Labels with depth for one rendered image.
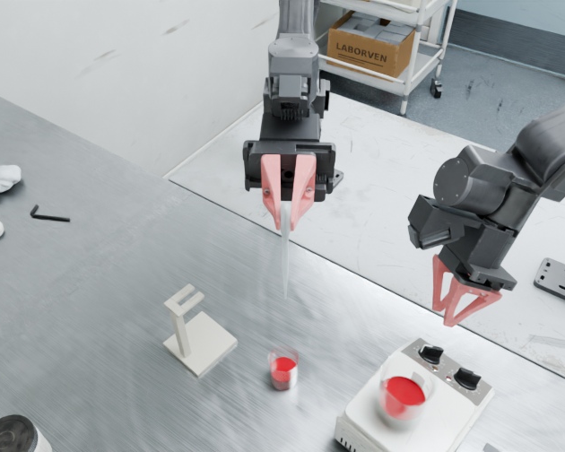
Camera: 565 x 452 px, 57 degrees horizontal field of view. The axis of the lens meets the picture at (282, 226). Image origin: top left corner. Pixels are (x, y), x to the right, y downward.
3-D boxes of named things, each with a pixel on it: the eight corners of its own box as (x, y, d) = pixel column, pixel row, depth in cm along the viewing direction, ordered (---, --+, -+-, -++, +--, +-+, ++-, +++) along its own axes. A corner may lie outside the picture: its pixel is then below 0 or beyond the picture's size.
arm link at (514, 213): (485, 231, 61) (516, 178, 59) (457, 209, 66) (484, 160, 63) (526, 241, 64) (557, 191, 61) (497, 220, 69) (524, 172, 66)
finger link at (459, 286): (432, 331, 66) (468, 270, 63) (411, 299, 72) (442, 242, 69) (476, 342, 68) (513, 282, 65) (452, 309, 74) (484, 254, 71)
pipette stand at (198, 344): (202, 313, 84) (193, 261, 75) (237, 342, 80) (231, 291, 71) (163, 345, 80) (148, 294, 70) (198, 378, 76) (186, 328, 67)
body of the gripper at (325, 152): (336, 152, 55) (334, 113, 61) (241, 150, 56) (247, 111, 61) (332, 197, 60) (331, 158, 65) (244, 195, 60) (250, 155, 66)
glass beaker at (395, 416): (369, 385, 66) (378, 349, 60) (421, 388, 66) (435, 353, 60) (371, 439, 61) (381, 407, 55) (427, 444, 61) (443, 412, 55)
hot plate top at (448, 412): (395, 351, 70) (396, 347, 69) (477, 409, 64) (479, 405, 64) (340, 413, 64) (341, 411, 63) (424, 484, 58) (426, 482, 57)
